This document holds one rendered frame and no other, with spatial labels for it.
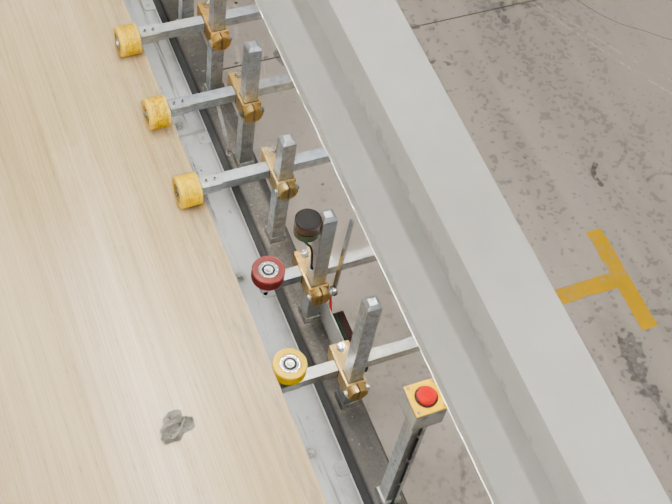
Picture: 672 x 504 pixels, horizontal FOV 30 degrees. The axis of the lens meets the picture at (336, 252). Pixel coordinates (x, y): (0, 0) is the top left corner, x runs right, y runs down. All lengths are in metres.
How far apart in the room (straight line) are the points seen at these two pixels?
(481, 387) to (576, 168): 3.32
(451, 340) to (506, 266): 0.10
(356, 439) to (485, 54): 2.10
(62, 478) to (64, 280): 0.49
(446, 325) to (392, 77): 0.26
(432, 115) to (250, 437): 1.60
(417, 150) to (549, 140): 3.32
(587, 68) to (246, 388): 2.40
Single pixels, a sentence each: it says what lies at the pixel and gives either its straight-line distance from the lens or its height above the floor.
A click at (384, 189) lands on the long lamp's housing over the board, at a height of 2.38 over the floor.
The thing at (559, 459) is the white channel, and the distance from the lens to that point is 1.10.
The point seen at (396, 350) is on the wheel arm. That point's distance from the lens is 2.99.
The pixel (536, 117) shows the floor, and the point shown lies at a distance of 4.59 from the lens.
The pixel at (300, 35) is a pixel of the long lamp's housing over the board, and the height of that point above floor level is 2.37.
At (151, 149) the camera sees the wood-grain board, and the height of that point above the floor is 0.90.
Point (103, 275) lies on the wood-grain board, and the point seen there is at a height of 0.90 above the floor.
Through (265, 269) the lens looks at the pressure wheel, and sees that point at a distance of 2.97.
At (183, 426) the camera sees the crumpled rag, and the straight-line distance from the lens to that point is 2.76.
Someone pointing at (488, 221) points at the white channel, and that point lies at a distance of 1.20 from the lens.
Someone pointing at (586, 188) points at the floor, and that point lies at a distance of 4.45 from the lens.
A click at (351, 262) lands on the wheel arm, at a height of 0.86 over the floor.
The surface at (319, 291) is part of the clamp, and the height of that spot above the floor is 0.87.
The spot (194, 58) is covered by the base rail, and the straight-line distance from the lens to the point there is 3.62.
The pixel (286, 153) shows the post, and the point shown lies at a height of 1.08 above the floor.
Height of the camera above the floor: 3.42
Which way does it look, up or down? 57 degrees down
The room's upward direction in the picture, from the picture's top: 12 degrees clockwise
